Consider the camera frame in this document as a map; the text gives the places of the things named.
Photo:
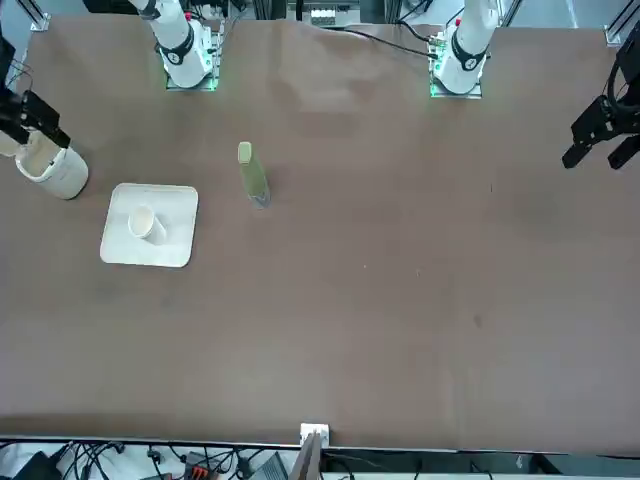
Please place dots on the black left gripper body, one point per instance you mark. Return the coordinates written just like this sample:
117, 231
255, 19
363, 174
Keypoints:
630, 85

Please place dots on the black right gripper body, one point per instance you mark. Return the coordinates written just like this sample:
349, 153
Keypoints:
7, 70

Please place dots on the white disposable paper cup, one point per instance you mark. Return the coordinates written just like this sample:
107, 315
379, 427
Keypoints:
159, 235
140, 220

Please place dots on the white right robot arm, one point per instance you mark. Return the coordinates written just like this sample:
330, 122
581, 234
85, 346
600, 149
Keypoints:
180, 50

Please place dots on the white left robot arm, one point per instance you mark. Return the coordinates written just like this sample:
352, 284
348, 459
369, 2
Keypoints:
470, 50

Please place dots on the white square mat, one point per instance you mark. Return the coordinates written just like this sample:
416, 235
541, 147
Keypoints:
175, 200

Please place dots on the white plastic bin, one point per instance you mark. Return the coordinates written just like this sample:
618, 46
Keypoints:
65, 175

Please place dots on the green plastic bottle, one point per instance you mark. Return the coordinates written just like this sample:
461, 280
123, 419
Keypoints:
254, 182

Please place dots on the white power strip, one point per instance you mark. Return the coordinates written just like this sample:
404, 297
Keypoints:
322, 16

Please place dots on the orange black plug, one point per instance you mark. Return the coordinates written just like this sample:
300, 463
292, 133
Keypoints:
196, 469

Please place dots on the aluminium corner bracket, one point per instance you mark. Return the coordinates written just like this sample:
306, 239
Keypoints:
614, 35
41, 21

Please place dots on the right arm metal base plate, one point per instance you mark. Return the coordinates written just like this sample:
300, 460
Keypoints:
216, 60

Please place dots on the aluminium table post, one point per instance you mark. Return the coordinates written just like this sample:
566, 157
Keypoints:
312, 450

